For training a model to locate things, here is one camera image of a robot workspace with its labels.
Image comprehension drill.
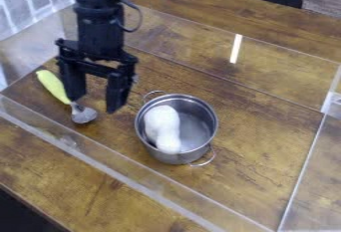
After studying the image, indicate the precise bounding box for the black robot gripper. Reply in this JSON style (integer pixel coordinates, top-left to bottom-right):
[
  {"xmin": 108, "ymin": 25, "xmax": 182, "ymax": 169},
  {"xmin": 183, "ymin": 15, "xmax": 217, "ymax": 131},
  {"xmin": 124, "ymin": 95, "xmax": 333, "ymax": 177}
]
[{"xmin": 56, "ymin": 5, "xmax": 138, "ymax": 114}]

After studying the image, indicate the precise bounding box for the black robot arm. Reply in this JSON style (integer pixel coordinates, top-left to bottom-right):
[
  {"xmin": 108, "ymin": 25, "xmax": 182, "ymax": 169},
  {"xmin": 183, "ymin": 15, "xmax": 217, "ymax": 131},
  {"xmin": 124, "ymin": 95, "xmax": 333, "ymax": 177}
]
[{"xmin": 56, "ymin": 0, "xmax": 139, "ymax": 114}]

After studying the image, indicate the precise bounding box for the white cloth in pot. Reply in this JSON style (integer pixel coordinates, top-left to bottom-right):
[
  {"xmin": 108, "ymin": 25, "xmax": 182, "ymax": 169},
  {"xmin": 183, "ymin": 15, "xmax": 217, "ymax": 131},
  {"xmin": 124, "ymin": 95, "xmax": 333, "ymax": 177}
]
[{"xmin": 144, "ymin": 106, "xmax": 181, "ymax": 154}]

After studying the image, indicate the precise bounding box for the stainless steel pot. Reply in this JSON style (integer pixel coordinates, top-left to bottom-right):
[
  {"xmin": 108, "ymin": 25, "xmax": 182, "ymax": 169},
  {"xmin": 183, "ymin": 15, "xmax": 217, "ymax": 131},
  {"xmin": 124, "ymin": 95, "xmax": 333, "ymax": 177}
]
[{"xmin": 135, "ymin": 91, "xmax": 218, "ymax": 167}]

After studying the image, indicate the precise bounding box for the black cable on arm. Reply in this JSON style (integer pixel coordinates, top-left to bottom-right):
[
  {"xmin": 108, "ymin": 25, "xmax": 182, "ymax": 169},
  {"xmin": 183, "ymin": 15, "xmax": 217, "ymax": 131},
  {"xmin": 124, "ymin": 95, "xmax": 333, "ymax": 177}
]
[{"xmin": 116, "ymin": 0, "xmax": 144, "ymax": 34}]

